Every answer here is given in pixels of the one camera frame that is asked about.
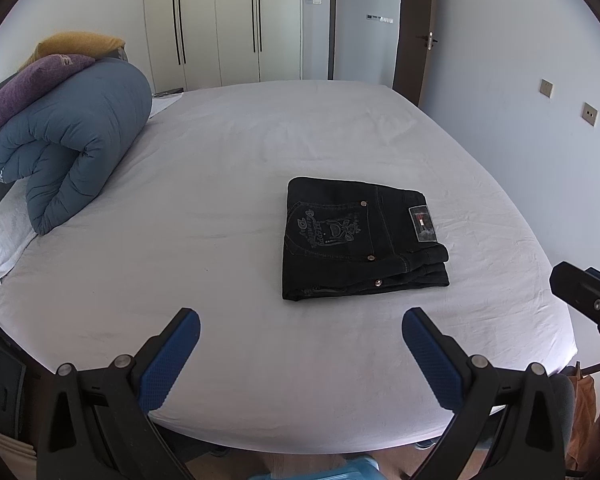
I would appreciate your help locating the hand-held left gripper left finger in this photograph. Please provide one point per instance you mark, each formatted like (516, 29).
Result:
(167, 365)

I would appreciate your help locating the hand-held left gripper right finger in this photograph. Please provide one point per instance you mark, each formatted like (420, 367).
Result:
(432, 362)

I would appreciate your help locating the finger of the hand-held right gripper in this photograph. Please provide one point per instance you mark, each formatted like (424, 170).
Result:
(580, 292)

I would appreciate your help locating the black denim pants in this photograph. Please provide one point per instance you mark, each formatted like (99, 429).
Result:
(340, 240)

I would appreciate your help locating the light blue plastic stool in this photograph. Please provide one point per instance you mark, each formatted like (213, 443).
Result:
(360, 467)

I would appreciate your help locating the dark cabinet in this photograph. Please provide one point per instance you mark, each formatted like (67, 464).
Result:
(0, 375)

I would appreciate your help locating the bed with white sheet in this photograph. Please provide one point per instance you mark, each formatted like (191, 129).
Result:
(220, 170)

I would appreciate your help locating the white pillow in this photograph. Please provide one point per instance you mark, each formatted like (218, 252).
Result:
(7, 235)

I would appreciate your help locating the rolled blue duvet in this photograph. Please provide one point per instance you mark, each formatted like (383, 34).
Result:
(80, 130)

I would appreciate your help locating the dark bedside table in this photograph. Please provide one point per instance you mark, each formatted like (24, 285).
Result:
(167, 92)

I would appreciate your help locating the purple pillow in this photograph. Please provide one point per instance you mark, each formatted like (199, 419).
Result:
(25, 85)

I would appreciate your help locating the yellow pillow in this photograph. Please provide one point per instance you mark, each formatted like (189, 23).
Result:
(80, 44)

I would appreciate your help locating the brown wooden door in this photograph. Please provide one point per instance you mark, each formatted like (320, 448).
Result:
(414, 0)

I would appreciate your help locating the white wardrobe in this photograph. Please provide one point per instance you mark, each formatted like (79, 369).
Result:
(215, 20)

